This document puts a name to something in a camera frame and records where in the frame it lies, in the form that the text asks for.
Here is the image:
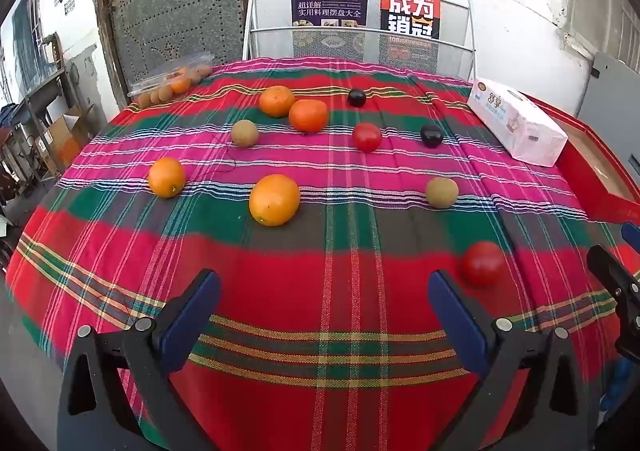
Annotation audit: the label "metal mesh rack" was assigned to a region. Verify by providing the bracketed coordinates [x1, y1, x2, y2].
[242, 0, 476, 82]

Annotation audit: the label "reddish orange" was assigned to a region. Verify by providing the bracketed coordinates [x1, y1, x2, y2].
[288, 99, 329, 134]

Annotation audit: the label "cardboard boxes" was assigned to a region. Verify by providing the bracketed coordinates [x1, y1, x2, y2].
[42, 104, 101, 172]

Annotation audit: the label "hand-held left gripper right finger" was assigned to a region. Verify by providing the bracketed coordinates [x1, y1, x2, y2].
[427, 270, 598, 451]

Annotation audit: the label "person's right hand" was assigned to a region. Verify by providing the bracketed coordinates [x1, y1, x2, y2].
[600, 356, 632, 412]

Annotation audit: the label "grey panel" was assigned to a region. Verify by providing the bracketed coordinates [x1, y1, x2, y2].
[575, 51, 640, 122]

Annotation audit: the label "large orange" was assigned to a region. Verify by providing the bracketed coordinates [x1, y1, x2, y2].
[248, 174, 301, 227]

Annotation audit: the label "cluttered metal shelf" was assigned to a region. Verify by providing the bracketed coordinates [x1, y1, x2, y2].
[0, 31, 68, 202]

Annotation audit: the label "red cardboard box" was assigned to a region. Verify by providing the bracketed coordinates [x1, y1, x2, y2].
[520, 94, 640, 222]

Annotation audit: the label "plaid tablecloth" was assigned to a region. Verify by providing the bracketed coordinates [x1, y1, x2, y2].
[5, 56, 640, 451]

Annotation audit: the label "red and black book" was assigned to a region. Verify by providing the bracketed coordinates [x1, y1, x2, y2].
[378, 0, 442, 72]

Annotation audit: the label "dark cookbook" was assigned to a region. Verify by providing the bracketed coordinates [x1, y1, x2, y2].
[290, 0, 369, 57]

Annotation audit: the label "white tissue pack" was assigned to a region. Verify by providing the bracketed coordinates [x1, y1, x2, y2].
[466, 78, 569, 168]

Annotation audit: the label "heap of small brown kiwis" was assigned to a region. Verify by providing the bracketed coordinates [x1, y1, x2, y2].
[136, 64, 213, 108]

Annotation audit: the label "brown kiwi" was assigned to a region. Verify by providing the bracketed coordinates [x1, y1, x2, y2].
[425, 176, 460, 208]
[230, 119, 260, 148]

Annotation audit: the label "clear plastic clamshell container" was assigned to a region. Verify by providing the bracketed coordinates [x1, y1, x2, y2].
[126, 51, 215, 109]

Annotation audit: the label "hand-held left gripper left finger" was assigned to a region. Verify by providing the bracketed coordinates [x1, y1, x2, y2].
[56, 269, 222, 451]

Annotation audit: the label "red tomato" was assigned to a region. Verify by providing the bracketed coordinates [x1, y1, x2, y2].
[461, 241, 507, 288]
[352, 122, 383, 153]

